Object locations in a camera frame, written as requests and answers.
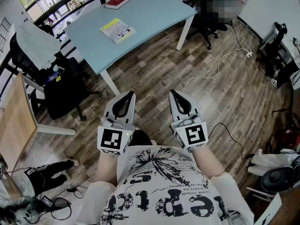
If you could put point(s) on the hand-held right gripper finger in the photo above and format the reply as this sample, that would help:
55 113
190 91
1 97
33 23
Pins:
173 107
194 105

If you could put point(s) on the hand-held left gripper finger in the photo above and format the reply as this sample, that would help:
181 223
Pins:
131 111
109 109

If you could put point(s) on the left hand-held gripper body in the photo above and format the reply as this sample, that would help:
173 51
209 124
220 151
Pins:
110 138

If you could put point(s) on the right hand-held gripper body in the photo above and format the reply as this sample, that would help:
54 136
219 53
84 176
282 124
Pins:
194 135

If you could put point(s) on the white and yellow paperback book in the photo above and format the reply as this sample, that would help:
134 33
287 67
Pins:
117 30

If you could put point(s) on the person's right forearm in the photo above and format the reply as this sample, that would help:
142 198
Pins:
206 160

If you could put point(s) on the person's left forearm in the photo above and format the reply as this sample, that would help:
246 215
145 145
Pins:
106 167

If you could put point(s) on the red hardcover book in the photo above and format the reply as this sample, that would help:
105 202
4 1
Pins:
117 1

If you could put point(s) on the person's black trousers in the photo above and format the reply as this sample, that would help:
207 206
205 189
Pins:
141 138

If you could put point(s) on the black office chair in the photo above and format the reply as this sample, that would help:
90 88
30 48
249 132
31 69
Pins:
63 95

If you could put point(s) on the person's white printed shirt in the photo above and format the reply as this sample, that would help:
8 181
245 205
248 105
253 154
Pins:
168 191

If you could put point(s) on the white power strip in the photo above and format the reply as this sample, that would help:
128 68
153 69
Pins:
249 54

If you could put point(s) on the black swivel chair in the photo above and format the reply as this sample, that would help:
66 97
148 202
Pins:
206 30

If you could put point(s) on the black power adapter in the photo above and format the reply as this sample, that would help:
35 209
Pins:
47 201

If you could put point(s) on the wooden desk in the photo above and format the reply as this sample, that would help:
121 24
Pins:
16 116

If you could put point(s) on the white cloth on chair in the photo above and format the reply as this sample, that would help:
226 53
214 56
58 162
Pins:
37 43

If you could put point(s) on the black equipment stand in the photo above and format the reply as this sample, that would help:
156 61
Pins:
277 55

